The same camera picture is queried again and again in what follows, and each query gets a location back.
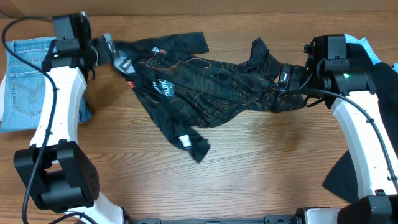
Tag black orange patterned jersey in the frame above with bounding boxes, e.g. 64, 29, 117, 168
112, 32, 304, 162

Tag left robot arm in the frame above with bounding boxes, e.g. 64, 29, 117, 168
14, 12, 129, 223

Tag light blue shirt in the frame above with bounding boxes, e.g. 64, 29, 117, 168
344, 34, 382, 72

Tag folded blue denim jeans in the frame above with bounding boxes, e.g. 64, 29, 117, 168
0, 37, 93, 133

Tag white folded cloth under jeans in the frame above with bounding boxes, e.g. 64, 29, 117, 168
0, 75, 6, 123

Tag plain black garment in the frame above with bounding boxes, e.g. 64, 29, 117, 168
322, 43, 398, 203

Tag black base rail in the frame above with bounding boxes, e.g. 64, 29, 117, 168
125, 215, 302, 224

